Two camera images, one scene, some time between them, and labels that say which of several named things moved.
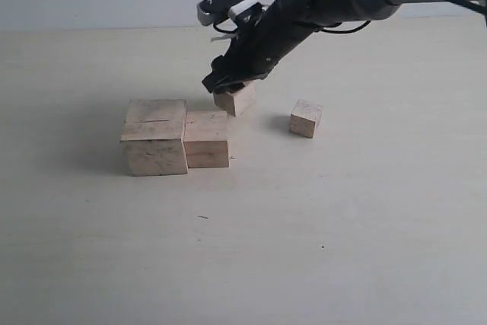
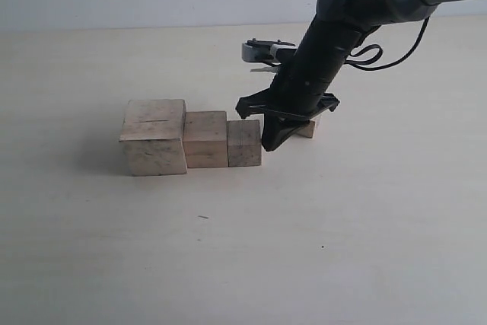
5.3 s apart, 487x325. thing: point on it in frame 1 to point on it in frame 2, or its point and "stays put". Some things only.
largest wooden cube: (154, 137) stays put
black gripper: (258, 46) to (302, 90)
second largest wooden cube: (205, 139) stays put
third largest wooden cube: (237, 103) to (243, 143)
